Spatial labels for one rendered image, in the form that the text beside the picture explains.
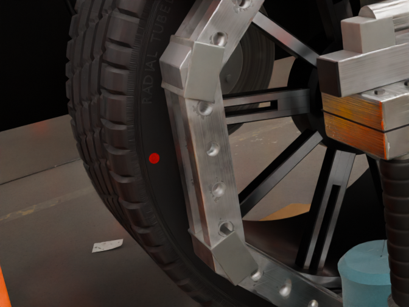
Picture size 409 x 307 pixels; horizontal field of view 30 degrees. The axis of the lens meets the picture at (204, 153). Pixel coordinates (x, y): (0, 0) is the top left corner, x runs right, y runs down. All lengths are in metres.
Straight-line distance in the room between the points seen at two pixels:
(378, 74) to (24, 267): 2.24
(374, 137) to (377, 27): 0.08
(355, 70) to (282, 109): 0.33
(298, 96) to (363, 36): 0.33
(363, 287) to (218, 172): 0.18
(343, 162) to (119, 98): 0.32
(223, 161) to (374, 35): 0.24
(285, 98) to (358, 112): 0.31
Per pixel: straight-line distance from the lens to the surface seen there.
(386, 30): 0.62
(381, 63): 0.62
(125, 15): 0.82
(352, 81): 0.60
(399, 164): 0.61
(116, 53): 0.82
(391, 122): 0.59
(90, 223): 2.97
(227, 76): 1.31
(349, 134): 0.63
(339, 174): 0.98
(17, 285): 2.64
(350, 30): 0.61
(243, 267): 0.83
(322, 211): 0.99
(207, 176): 0.78
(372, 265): 0.79
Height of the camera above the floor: 1.12
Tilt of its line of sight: 19 degrees down
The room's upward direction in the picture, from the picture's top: 10 degrees counter-clockwise
